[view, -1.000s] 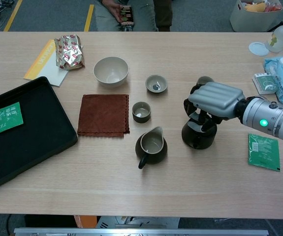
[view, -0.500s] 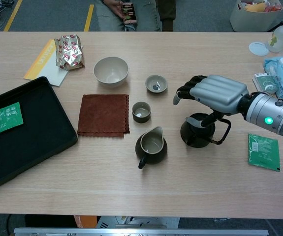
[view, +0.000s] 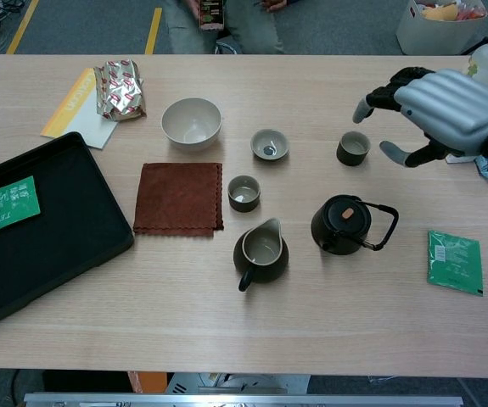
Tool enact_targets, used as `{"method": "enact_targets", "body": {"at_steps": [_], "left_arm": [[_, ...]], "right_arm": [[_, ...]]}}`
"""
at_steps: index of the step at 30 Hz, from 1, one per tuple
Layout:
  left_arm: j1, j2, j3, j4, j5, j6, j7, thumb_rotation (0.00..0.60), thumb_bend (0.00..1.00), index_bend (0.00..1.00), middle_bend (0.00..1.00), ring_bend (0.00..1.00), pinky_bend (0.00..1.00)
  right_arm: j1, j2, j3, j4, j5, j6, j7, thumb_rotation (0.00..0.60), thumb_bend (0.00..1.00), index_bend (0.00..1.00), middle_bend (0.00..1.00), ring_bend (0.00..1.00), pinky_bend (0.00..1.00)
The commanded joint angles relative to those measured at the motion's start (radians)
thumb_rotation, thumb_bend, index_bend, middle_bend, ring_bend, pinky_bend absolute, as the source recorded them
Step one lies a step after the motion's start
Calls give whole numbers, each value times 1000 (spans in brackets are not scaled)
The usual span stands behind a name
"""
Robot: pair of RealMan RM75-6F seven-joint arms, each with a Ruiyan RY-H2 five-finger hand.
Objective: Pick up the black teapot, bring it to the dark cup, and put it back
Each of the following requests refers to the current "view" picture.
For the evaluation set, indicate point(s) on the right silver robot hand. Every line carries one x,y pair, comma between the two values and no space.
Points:
451,106

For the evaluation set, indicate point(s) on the robot base chassis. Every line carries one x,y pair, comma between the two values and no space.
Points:
235,383

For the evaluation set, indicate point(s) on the small white green box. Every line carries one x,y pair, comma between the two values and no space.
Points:
460,159

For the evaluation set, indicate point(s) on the blue wet wipes pack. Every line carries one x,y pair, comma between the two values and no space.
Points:
485,167

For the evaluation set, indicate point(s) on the beige storage bin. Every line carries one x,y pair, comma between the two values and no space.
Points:
434,36

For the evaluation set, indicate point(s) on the yellow plush toy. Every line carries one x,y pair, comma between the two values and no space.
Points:
439,12

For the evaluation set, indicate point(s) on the small dark teacup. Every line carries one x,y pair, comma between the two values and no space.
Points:
244,195
353,150

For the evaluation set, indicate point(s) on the green tea packet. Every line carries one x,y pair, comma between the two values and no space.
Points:
456,263
10,205

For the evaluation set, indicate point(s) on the wide grey tea cup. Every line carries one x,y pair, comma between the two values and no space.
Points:
270,146

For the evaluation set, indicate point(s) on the seated person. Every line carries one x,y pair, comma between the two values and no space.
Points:
252,34

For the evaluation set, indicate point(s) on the smartphone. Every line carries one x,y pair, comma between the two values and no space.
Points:
212,15

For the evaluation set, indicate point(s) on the large beige bowl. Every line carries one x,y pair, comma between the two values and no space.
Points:
190,123

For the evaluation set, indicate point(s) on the brown suede cloth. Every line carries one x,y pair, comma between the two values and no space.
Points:
177,199

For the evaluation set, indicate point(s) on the silver red foil bag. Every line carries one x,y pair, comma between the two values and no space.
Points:
120,91

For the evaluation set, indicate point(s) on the yellow white Lexicon booklet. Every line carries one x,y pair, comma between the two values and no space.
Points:
78,120

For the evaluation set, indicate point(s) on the orange box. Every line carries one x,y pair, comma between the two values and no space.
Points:
146,381

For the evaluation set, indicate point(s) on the black rectangular tray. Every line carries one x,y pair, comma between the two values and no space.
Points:
57,263

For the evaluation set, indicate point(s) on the aluminium rail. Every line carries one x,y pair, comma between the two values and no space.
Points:
243,400

